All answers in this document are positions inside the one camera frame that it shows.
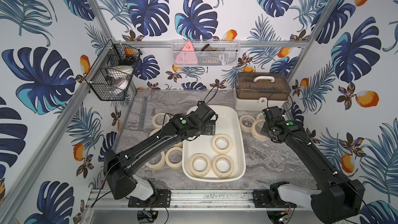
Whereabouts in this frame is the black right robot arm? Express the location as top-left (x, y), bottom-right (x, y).
top-left (261, 106), bottom-right (365, 224)

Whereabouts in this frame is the black wire basket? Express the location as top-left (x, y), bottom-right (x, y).
top-left (84, 40), bottom-right (143, 102)

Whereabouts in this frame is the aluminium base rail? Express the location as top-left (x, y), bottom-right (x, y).
top-left (86, 189), bottom-right (306, 212)

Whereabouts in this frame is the white plastic storage tray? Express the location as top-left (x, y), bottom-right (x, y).
top-left (182, 105), bottom-right (246, 183)

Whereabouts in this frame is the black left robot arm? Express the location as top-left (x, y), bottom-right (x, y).
top-left (104, 101), bottom-right (218, 200)

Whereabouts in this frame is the cream masking tape roll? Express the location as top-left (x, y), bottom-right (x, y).
top-left (149, 129), bottom-right (160, 136)
top-left (152, 113), bottom-right (170, 129)
top-left (212, 155), bottom-right (234, 178)
top-left (239, 115), bottom-right (256, 133)
top-left (145, 151), bottom-right (165, 170)
top-left (251, 120), bottom-right (271, 142)
top-left (189, 153), bottom-right (211, 178)
top-left (256, 113), bottom-right (265, 120)
top-left (173, 142), bottom-right (183, 148)
top-left (165, 147), bottom-right (183, 169)
top-left (212, 134), bottom-right (233, 155)

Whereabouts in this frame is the pink triangular object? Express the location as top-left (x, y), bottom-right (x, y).
top-left (174, 41), bottom-right (198, 66)

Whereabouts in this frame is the white object in basket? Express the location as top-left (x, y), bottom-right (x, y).
top-left (105, 65), bottom-right (133, 94)

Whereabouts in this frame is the white mesh wall basket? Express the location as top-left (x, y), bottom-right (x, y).
top-left (171, 40), bottom-right (240, 66)

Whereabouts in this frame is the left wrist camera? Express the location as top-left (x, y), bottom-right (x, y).
top-left (194, 101), bottom-right (216, 122)

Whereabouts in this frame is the brown lidded storage box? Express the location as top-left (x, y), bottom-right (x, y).
top-left (234, 72), bottom-right (291, 111)

